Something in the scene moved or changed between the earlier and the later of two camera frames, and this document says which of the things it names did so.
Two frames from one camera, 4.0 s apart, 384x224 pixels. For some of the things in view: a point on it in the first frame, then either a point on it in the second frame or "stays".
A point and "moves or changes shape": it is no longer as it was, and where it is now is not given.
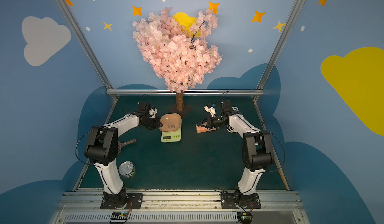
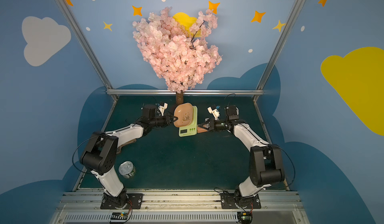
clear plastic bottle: [127, 169] stays
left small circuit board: [119, 216] stays
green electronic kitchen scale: [174, 136] → [191, 130]
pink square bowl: [171, 122] moves or changes shape
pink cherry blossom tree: [178, 48] stays
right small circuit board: [245, 217] stays
